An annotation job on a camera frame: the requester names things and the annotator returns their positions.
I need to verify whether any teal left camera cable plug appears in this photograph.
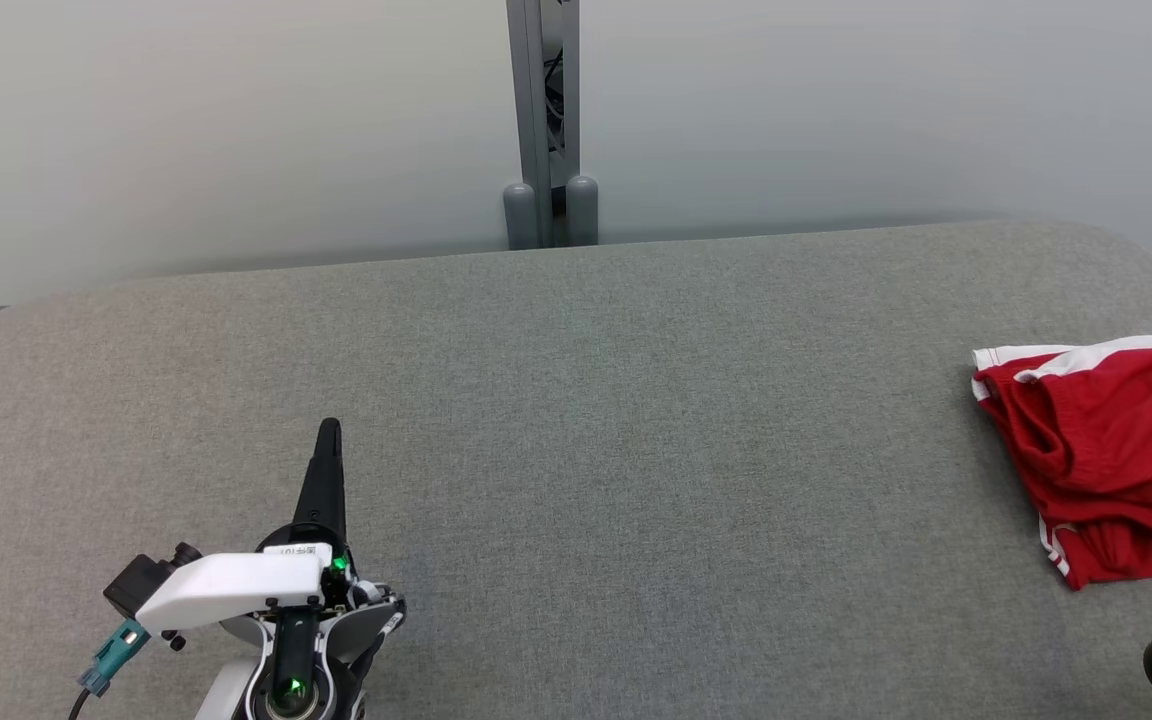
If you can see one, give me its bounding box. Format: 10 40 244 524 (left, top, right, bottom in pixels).
69 618 150 720

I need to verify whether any grey metal partition post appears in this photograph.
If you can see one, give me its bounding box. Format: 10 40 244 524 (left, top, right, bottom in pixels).
503 0 600 251

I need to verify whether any red white striped T-shirt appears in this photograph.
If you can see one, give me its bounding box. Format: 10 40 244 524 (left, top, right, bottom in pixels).
972 343 1152 591

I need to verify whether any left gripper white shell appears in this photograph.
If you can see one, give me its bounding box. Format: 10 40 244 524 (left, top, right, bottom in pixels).
136 418 405 651

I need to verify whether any grey fabric sofa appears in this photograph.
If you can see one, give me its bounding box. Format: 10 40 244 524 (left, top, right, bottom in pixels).
0 218 1152 720

